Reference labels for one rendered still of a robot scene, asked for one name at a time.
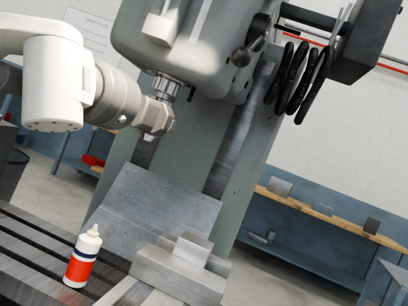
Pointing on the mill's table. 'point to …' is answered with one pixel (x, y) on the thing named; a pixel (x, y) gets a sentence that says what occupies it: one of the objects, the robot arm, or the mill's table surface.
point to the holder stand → (6, 142)
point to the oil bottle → (82, 258)
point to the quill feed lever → (252, 40)
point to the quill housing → (189, 42)
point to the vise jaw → (177, 277)
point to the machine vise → (143, 297)
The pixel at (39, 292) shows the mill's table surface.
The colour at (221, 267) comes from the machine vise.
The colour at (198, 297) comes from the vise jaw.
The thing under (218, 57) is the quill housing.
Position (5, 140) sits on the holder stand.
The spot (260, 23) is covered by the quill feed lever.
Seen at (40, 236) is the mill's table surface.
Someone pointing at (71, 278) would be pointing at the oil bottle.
